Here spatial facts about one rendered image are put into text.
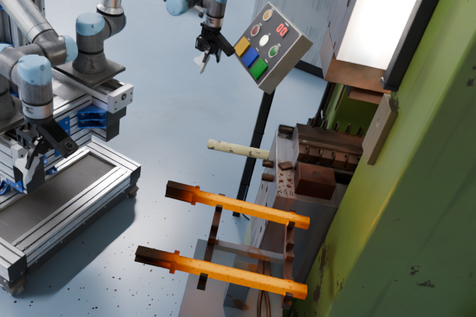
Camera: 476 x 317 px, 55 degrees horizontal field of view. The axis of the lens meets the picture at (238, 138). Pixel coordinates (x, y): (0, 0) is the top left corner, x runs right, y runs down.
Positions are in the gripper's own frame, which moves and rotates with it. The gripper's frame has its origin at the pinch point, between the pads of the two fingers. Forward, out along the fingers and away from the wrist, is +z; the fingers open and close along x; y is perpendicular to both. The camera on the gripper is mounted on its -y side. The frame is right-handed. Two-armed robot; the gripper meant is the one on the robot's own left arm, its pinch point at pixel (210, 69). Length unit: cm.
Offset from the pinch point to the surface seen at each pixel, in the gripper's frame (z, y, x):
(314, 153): -6, -61, 32
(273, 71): -9.8, -27.5, -2.1
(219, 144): 29.7, -14.7, 7.4
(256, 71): -6.3, -19.6, -3.5
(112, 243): 93, 18, 38
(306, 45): -21.8, -35.3, -11.3
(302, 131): -6, -52, 23
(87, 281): 93, 12, 62
